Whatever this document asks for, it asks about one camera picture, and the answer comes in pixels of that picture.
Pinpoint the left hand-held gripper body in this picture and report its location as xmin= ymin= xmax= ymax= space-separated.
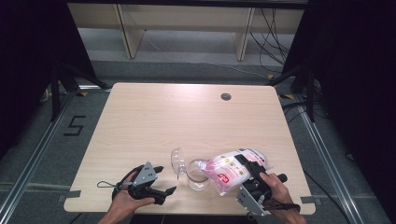
xmin=111 ymin=161 xmax=163 ymax=202

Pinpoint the thin grey lanyard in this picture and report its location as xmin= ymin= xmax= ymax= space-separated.
xmin=96 ymin=179 xmax=126 ymax=189

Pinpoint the black curtain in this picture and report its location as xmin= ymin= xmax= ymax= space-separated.
xmin=281 ymin=0 xmax=396 ymax=223
xmin=0 ymin=0 xmax=98 ymax=160

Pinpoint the light wooden shelf unit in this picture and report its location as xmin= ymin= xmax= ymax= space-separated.
xmin=66 ymin=3 xmax=304 ymax=62

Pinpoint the black metal stand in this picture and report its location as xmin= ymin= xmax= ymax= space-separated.
xmin=49 ymin=59 xmax=110 ymax=123
xmin=266 ymin=64 xmax=318 ymax=123

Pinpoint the black floor cable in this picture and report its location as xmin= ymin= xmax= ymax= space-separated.
xmin=303 ymin=169 xmax=354 ymax=224

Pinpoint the bundle of black cables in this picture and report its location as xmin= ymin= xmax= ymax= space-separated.
xmin=249 ymin=7 xmax=295 ymax=75

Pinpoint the black wrist strap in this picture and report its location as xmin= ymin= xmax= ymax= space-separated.
xmin=262 ymin=202 xmax=303 ymax=214

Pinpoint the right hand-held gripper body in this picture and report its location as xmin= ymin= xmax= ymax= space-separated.
xmin=235 ymin=161 xmax=289 ymax=218

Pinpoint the metal floor rail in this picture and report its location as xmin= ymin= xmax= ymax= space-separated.
xmin=0 ymin=89 xmax=79 ymax=220
xmin=296 ymin=104 xmax=363 ymax=224

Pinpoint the grey tape strip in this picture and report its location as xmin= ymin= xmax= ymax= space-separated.
xmin=57 ymin=189 xmax=82 ymax=203
xmin=300 ymin=195 xmax=318 ymax=205

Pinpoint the red and white sugar bag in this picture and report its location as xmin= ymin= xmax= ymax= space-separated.
xmin=199 ymin=147 xmax=273 ymax=197

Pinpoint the person's left hand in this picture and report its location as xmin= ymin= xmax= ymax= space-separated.
xmin=110 ymin=173 xmax=157 ymax=217

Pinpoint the person's right hand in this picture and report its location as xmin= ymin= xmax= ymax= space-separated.
xmin=259 ymin=172 xmax=302 ymax=217

